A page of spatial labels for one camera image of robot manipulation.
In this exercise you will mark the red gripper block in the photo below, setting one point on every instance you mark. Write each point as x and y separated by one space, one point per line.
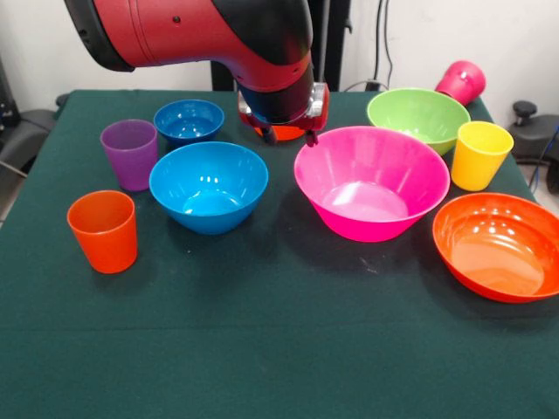
325 120

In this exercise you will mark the large pink bowl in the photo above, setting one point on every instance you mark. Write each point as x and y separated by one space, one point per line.
371 192

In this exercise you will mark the green bowl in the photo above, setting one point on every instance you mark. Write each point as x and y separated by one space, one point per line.
417 115

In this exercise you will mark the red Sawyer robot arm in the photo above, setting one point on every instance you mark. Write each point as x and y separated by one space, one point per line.
196 30

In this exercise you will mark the light blue bowl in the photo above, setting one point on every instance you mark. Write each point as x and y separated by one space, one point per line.
205 192

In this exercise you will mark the small dark blue bowl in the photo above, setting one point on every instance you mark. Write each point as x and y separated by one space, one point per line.
188 120

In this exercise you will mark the purple cup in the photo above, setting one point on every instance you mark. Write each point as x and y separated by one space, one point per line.
131 161

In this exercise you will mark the pink cup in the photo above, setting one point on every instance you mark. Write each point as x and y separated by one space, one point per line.
463 83

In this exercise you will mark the yellow cup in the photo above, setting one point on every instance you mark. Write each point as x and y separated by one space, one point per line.
478 161

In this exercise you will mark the dark green table cloth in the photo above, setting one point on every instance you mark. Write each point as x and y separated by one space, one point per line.
279 327

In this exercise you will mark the orange cup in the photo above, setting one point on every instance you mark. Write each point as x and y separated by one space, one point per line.
105 235

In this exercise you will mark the large shallow orange bowl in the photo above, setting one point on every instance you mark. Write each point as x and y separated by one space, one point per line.
493 249

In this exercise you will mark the black pedestal leg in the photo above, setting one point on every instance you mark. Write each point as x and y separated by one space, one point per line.
533 139
26 131

